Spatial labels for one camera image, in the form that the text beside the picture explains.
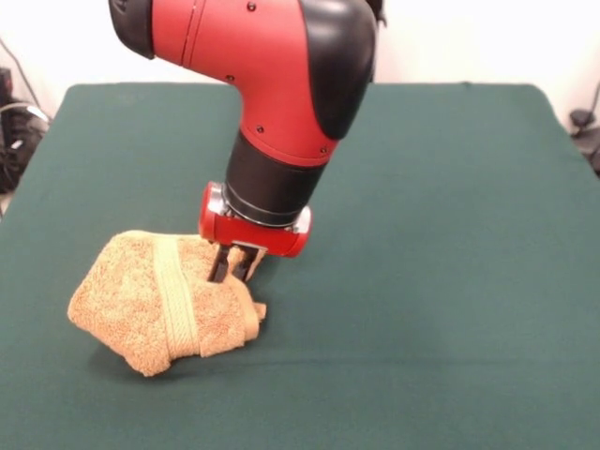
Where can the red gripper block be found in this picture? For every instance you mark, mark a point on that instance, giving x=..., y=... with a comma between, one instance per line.
x=253, y=236

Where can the tan terry towel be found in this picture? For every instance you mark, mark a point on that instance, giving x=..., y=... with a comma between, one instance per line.
x=122, y=304

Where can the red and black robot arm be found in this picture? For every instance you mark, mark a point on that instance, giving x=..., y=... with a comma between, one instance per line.
x=262, y=70

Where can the dark green tablecloth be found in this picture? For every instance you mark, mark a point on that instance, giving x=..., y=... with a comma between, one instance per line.
x=422, y=281

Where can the black equipment pile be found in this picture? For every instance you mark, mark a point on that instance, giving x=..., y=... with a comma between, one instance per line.
x=19, y=140

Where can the black wheeled stand foot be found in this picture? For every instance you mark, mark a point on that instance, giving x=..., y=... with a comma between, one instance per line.
x=583, y=122

